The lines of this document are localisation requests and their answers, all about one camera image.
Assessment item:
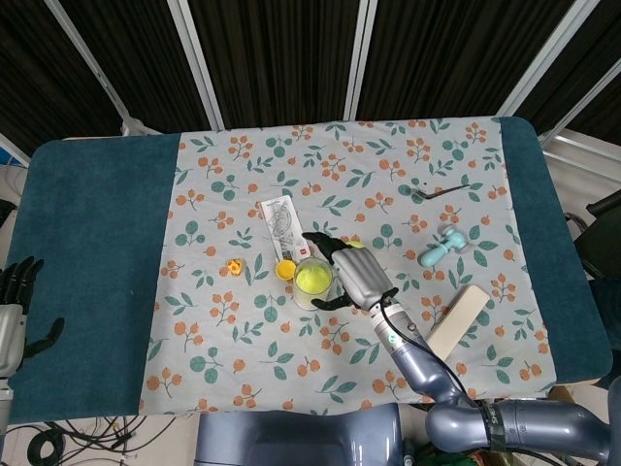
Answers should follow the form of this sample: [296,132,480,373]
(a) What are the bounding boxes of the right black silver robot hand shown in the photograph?
[301,231,400,312]

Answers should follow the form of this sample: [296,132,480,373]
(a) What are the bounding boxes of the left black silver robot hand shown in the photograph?
[0,255,66,379]

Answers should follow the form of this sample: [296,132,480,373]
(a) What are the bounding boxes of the glass cup with yellow ball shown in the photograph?
[292,256,337,312]

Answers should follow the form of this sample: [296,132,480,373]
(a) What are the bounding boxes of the light blue roller massager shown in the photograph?
[418,227,467,268]

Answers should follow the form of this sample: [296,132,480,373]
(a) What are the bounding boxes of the packaged clear ruler set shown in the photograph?
[258,195,311,266]

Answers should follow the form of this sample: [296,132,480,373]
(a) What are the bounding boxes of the beige rectangular box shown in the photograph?
[426,284,491,363]

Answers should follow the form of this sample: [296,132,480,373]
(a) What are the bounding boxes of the teal velvet table cover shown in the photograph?
[7,116,613,426]

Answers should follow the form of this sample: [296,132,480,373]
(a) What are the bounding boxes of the floral leaf berry tablecloth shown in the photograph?
[138,116,557,418]

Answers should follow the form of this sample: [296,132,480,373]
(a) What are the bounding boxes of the blue-grey robot torso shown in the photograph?
[193,402,407,466]

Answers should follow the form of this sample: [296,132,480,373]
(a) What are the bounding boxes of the black equipment beside table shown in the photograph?
[572,188,621,281]

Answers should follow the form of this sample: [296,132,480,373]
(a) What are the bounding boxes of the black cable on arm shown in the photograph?
[377,296,479,409]

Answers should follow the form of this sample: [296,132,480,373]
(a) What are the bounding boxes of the black handled metal tool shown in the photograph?
[411,183,471,201]

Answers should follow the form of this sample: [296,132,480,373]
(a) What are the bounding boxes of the black coiled floor cable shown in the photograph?
[26,424,69,466]

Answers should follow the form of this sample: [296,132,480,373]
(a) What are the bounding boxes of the tangled black floor cables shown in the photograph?
[48,416,195,466]

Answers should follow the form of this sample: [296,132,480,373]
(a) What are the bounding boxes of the white partition frame post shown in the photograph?
[345,0,378,120]
[493,0,602,120]
[46,0,161,137]
[167,0,228,131]
[537,62,621,147]

